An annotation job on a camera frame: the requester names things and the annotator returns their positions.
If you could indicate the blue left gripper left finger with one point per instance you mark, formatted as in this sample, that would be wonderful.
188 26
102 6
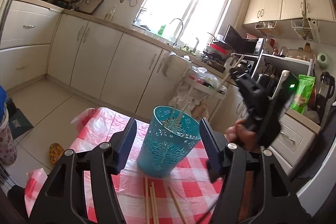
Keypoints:
121 144

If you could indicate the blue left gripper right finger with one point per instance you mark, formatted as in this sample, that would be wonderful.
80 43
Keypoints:
214 143

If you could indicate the wooden chopstick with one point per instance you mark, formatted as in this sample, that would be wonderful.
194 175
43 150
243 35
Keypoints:
170 121
176 203
154 204
178 120
147 201
230 73

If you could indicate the chrome kitchen faucet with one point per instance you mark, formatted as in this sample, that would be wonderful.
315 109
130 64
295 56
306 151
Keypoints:
175 37

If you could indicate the person's right hand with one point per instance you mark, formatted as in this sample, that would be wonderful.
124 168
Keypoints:
238 133

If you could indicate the white thermos pot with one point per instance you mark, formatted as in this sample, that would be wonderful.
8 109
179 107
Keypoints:
283 77

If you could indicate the teal perforated plastic bin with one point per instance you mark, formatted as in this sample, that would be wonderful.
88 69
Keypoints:
163 148

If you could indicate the white rolling cart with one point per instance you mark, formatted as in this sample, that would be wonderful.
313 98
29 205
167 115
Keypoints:
203 98

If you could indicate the green snack bag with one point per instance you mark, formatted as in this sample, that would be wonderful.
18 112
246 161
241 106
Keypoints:
303 93

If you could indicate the black microwave oven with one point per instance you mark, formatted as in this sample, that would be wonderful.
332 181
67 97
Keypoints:
240 45

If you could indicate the stack of pans and pots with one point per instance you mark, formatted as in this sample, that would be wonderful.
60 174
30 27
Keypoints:
215 57

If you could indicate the white hanging trash bin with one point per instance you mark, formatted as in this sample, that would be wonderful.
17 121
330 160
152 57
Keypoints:
175 67

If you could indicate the floral patterned bag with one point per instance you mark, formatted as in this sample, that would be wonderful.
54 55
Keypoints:
8 151

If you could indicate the green dish soap bottle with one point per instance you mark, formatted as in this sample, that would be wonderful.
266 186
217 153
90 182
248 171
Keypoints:
161 30

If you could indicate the blue white bag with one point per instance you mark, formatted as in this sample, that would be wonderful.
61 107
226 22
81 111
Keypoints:
3 96

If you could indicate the clear plastic bottle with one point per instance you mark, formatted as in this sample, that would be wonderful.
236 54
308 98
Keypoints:
109 15

